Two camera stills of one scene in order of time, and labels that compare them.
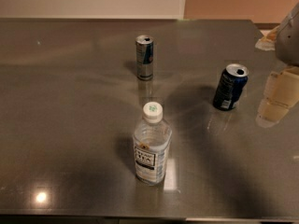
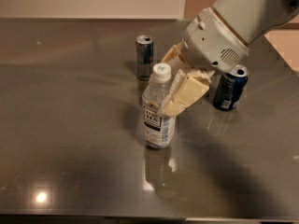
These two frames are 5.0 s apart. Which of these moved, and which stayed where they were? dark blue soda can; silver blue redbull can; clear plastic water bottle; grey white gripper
Moved: clear plastic water bottle; grey white gripper
Stayed: dark blue soda can; silver blue redbull can
